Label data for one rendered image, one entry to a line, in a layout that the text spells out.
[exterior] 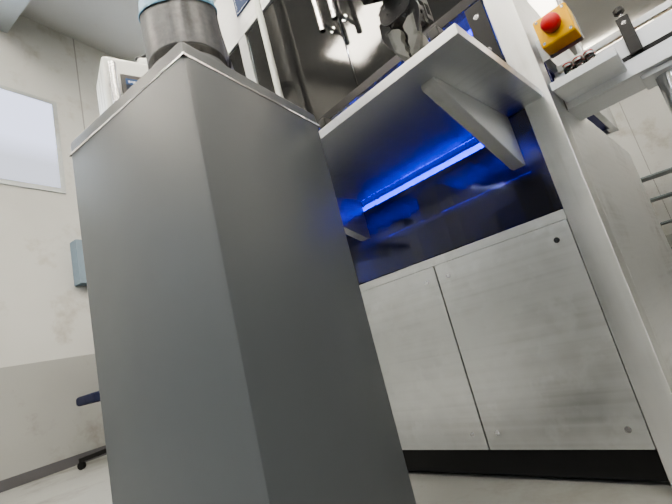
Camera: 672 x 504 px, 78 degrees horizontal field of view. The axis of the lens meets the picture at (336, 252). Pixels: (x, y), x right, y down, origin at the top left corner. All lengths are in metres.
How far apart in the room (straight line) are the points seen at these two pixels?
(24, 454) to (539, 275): 3.97
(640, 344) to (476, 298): 0.35
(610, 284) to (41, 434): 4.10
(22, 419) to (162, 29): 3.86
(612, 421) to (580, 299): 0.26
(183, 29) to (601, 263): 0.89
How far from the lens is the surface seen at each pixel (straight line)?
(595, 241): 1.03
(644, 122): 10.79
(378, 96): 0.83
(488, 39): 1.22
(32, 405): 4.33
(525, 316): 1.09
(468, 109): 0.91
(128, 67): 1.71
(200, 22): 0.71
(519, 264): 1.08
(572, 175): 1.05
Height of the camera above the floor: 0.44
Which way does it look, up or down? 12 degrees up
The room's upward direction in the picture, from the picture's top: 14 degrees counter-clockwise
